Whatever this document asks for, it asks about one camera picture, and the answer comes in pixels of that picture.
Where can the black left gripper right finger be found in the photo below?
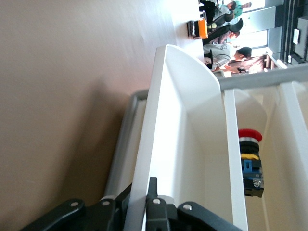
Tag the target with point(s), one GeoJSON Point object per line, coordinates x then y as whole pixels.
{"type": "Point", "coordinates": [158, 216]}

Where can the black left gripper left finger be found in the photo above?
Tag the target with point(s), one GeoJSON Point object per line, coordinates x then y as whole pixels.
{"type": "Point", "coordinates": [96, 214]}

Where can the white plastic drawer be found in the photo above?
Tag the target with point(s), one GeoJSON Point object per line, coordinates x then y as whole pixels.
{"type": "Point", "coordinates": [296, 120]}
{"type": "Point", "coordinates": [180, 120]}
{"type": "Point", "coordinates": [235, 144]}

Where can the red emergency stop button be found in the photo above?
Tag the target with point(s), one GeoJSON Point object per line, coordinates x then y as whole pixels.
{"type": "Point", "coordinates": [251, 168]}

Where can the person in grey shirt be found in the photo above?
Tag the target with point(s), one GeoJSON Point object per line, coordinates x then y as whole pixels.
{"type": "Point", "coordinates": [219, 54]}

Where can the brown background workbench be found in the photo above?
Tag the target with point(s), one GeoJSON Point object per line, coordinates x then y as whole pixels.
{"type": "Point", "coordinates": [255, 62]}

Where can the small black contact block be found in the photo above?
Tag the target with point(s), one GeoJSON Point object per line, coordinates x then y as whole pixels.
{"type": "Point", "coordinates": [191, 29]}

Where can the black office chair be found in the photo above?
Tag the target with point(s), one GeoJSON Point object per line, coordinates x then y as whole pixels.
{"type": "Point", "coordinates": [216, 33]}

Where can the person wearing face mask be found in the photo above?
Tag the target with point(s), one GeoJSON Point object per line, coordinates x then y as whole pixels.
{"type": "Point", "coordinates": [232, 35]}

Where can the person in light shirt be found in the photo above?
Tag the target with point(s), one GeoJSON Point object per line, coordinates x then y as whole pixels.
{"type": "Point", "coordinates": [225, 8]}

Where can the person in green shirt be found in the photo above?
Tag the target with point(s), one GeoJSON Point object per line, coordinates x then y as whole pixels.
{"type": "Point", "coordinates": [239, 10]}

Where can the dark background cabinet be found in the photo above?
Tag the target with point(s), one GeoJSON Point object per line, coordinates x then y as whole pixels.
{"type": "Point", "coordinates": [303, 36]}

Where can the orange button enclosure box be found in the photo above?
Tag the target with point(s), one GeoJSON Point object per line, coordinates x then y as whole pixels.
{"type": "Point", "coordinates": [202, 29]}

